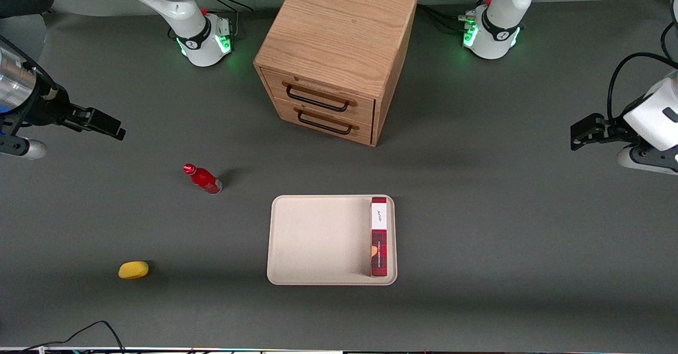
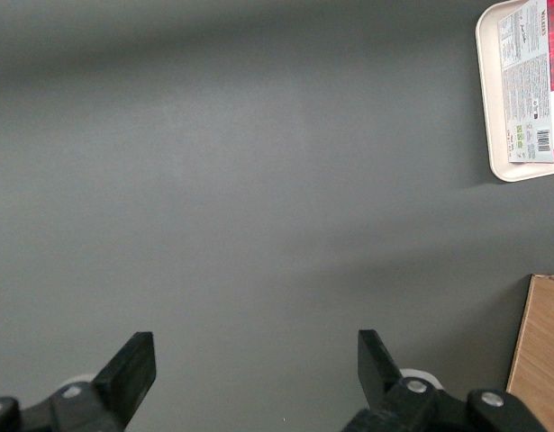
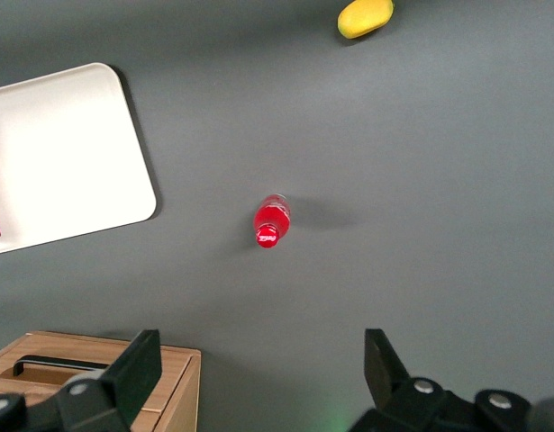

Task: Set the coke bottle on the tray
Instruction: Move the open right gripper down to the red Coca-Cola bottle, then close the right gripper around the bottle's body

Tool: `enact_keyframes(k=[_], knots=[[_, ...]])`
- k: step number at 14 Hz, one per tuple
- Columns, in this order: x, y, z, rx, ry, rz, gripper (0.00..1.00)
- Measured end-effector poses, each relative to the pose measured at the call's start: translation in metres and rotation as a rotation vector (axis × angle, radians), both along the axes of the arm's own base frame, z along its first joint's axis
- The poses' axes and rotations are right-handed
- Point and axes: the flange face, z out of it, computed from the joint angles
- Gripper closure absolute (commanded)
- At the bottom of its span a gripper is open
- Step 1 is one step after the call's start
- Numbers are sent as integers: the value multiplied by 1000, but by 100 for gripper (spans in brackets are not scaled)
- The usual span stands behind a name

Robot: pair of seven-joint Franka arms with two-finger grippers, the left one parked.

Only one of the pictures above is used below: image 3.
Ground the yellow mango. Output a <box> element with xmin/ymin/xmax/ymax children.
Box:
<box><xmin>337</xmin><ymin>0</ymin><xmax>396</xmax><ymax>41</ymax></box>

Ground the wooden drawer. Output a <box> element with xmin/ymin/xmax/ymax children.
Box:
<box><xmin>130</xmin><ymin>404</ymin><xmax>190</xmax><ymax>432</ymax></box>
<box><xmin>0</xmin><ymin>331</ymin><xmax>201</xmax><ymax>413</ymax></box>

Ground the white rectangular tray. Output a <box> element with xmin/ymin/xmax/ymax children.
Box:
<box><xmin>0</xmin><ymin>61</ymin><xmax>158</xmax><ymax>257</ymax></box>

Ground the lower wooden drawer front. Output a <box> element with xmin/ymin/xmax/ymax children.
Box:
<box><xmin>0</xmin><ymin>331</ymin><xmax>201</xmax><ymax>413</ymax></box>

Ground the upper wooden drawer front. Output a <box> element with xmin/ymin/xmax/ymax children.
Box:
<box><xmin>130</xmin><ymin>404</ymin><xmax>190</xmax><ymax>432</ymax></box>

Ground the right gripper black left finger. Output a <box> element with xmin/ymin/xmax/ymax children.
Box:
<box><xmin>0</xmin><ymin>328</ymin><xmax>163</xmax><ymax>432</ymax></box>

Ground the red coke bottle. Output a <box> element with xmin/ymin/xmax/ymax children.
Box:
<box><xmin>252</xmin><ymin>193</ymin><xmax>292</xmax><ymax>250</ymax></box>

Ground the black lower drawer handle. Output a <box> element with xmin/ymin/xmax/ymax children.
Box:
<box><xmin>13</xmin><ymin>355</ymin><xmax>110</xmax><ymax>378</ymax></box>

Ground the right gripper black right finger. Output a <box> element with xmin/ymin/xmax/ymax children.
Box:
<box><xmin>348</xmin><ymin>328</ymin><xmax>554</xmax><ymax>432</ymax></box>

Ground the wooden two-drawer cabinet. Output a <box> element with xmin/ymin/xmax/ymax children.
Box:
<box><xmin>0</xmin><ymin>331</ymin><xmax>203</xmax><ymax>432</ymax></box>

